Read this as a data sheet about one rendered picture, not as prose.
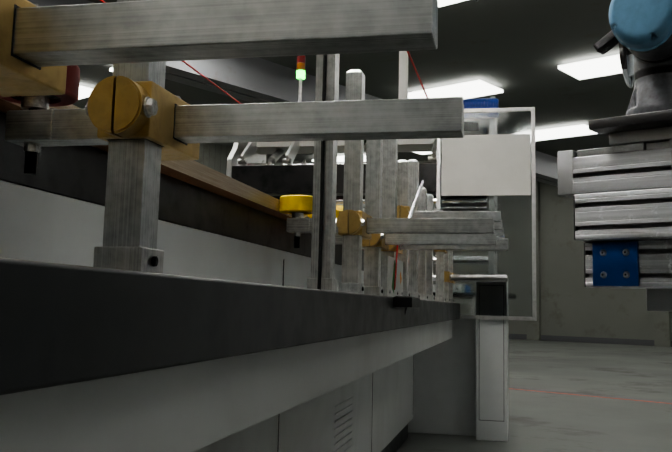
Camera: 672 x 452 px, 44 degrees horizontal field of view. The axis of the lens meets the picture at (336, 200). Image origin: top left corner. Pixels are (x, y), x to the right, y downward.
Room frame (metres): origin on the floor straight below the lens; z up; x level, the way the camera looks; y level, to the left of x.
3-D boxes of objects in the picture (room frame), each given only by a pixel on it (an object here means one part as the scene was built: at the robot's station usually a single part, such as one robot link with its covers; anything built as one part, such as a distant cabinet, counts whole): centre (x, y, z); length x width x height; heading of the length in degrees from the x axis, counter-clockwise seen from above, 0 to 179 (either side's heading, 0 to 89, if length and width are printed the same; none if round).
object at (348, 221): (1.72, -0.04, 0.84); 0.13 x 0.06 x 0.05; 168
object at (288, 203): (1.77, 0.08, 0.85); 0.08 x 0.08 x 0.11
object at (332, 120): (0.75, 0.10, 0.84); 0.43 x 0.03 x 0.04; 78
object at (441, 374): (4.88, -0.18, 0.95); 1.65 x 0.70 x 1.90; 78
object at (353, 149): (1.70, -0.04, 0.93); 0.03 x 0.03 x 0.48; 78
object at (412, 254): (2.68, -0.25, 0.92); 0.03 x 0.03 x 0.48; 78
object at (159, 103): (0.75, 0.17, 0.84); 0.13 x 0.06 x 0.05; 168
